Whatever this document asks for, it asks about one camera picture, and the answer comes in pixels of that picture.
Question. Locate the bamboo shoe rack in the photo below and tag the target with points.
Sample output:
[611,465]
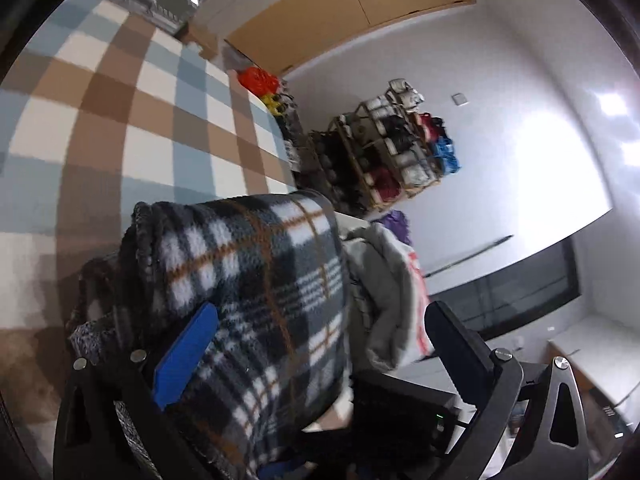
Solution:
[383,151]

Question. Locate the orange plastic bag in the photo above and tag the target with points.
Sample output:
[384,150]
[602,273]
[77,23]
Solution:
[258,81]

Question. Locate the grey hoodie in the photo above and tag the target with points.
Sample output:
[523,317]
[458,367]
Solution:
[388,300]

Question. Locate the wooden door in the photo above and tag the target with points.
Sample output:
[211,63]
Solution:
[292,32]

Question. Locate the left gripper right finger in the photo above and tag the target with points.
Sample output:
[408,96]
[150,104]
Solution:
[552,441]

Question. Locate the wall television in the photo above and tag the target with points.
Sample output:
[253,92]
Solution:
[512,297]

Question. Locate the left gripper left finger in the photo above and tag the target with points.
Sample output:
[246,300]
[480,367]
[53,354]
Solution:
[112,422]

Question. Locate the plaid fleece cardigan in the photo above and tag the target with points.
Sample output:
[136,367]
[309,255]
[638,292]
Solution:
[273,268]

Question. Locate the checkered bed sheet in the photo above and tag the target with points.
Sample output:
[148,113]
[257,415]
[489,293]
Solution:
[102,110]

